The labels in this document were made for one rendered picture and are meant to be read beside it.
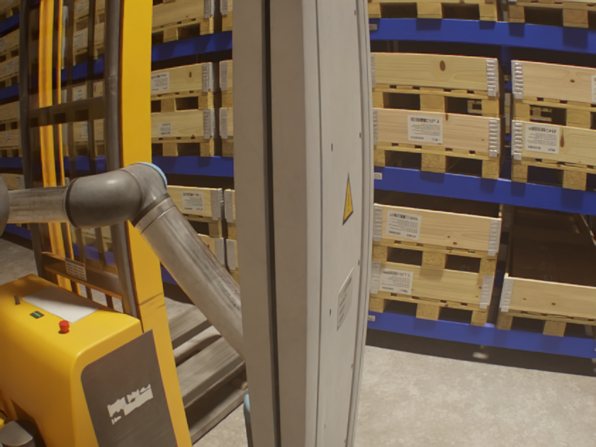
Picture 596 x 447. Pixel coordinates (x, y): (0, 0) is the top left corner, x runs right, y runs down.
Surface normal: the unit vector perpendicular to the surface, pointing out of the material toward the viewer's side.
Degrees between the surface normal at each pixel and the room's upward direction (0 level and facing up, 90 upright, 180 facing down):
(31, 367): 74
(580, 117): 90
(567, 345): 90
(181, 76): 90
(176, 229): 62
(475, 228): 90
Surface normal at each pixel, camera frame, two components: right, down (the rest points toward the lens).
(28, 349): -0.46, -0.15
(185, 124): -0.47, 0.24
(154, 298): 0.87, 0.11
